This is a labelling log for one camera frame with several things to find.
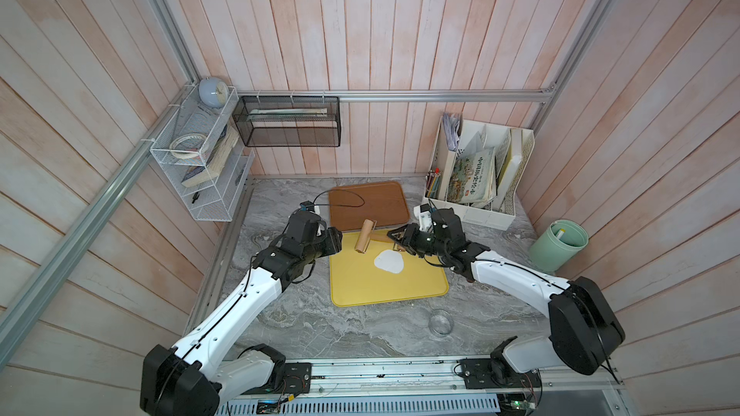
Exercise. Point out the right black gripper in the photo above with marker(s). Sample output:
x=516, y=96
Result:
x=408, y=237

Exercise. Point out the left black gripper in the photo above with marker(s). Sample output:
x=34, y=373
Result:
x=332, y=243

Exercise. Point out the white dough piece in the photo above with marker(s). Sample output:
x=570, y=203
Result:
x=390, y=261

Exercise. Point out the wooden dough roller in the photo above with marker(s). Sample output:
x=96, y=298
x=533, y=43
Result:
x=369, y=232

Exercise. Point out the yellow plastic tray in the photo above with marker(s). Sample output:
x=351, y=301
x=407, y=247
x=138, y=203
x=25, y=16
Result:
x=355, y=281

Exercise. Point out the clear glass bowl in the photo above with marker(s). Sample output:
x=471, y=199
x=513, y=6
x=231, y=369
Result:
x=441, y=323

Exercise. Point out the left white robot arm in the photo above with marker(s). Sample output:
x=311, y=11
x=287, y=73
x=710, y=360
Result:
x=193, y=377

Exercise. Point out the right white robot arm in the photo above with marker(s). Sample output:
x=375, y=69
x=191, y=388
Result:
x=583, y=329

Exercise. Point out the white tape roll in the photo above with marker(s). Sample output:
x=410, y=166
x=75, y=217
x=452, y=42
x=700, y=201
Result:
x=187, y=146

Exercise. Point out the brown plastic tray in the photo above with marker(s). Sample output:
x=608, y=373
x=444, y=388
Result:
x=384, y=203

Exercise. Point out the pens in organizer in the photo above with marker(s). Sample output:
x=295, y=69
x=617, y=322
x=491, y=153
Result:
x=432, y=184

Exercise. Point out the illustrated picture book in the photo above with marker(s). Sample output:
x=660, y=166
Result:
x=473, y=179

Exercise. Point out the white desk file organizer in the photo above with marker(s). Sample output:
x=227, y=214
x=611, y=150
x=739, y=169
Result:
x=513, y=146

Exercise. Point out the green plastic cup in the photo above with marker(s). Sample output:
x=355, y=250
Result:
x=560, y=242

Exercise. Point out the book on wire shelf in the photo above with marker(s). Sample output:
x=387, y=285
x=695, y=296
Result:
x=216, y=161

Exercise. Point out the black mesh wall basket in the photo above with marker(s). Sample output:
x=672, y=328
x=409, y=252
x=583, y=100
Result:
x=288, y=121

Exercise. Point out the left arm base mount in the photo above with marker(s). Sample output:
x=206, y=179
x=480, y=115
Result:
x=287, y=378

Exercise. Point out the white wire wall shelf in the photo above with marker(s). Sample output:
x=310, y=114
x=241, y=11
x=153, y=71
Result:
x=210, y=201

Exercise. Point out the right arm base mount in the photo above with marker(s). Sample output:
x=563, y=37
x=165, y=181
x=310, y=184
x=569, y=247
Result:
x=494, y=372

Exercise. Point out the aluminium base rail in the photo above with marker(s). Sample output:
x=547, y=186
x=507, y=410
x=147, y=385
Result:
x=401, y=386

